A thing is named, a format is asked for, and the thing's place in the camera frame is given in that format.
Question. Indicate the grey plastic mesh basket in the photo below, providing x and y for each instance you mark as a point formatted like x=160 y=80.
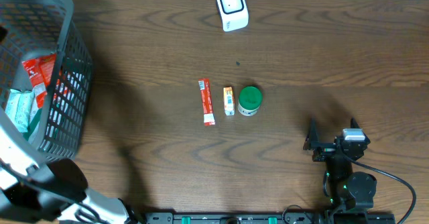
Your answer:
x=38 y=28

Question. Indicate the red snack packet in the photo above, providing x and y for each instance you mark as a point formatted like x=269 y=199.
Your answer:
x=40 y=72

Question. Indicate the white barcode scanner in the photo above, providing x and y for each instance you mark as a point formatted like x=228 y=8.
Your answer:
x=234 y=14

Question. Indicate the red stick sachet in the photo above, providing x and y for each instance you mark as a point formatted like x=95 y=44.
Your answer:
x=208 y=117

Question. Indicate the orange snack packet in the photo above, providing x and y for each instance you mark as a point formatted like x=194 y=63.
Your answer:
x=229 y=101

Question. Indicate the green white flat packet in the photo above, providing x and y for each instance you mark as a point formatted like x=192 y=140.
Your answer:
x=32 y=128

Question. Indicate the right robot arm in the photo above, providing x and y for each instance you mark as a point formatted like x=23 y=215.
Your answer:
x=351 y=193

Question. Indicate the green lid seasoning jar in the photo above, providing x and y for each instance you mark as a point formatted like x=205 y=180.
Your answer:
x=250 y=100

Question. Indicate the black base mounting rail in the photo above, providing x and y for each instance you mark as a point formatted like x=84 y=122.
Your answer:
x=290 y=217

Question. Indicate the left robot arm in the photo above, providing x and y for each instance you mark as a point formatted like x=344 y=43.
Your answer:
x=33 y=189

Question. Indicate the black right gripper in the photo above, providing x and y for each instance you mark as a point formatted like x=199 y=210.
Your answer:
x=325 y=149

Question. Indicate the teal white snack packet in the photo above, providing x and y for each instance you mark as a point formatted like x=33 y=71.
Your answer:
x=18 y=108

